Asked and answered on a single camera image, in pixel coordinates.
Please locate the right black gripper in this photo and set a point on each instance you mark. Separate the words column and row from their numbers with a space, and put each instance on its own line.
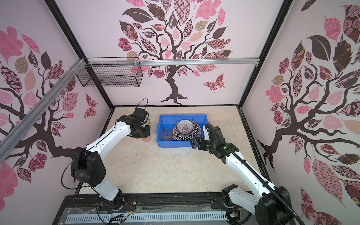
column 196, row 142

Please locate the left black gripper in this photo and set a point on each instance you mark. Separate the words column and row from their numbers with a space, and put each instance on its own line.
column 145, row 134

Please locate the black geometric orange-rimmed plate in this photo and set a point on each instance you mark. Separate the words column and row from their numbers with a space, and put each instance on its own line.
column 180, row 137

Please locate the yellow translucent plastic cup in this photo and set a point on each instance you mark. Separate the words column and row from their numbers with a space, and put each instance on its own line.
column 166, row 135

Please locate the purple striped bowl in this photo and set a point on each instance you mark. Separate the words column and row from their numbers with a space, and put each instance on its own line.
column 185, row 127

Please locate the green translucent plastic cup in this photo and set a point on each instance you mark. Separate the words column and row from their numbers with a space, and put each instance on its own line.
column 148, row 122

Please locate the pink translucent plastic cup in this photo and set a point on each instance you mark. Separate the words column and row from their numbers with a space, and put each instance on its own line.
column 146, row 139

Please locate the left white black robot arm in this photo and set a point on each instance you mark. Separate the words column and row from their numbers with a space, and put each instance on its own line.
column 87, row 162

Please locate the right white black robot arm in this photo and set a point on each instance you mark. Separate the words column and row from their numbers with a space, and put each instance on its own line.
column 271, row 205

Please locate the aluminium back crossbar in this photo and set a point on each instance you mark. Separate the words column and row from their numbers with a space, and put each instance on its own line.
column 187, row 62

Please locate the aluminium crossbar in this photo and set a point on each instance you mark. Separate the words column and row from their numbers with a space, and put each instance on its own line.
column 187, row 62
column 19, row 131

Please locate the aluminium left crossbar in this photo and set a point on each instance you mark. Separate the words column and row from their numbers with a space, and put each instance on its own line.
column 19, row 131

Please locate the black wire mesh basket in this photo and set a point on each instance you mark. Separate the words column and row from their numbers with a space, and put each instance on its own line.
column 111, row 72

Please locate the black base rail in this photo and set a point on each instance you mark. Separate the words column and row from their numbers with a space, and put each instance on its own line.
column 158, row 202

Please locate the white slotted cable duct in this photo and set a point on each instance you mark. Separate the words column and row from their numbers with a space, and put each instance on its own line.
column 145, row 218

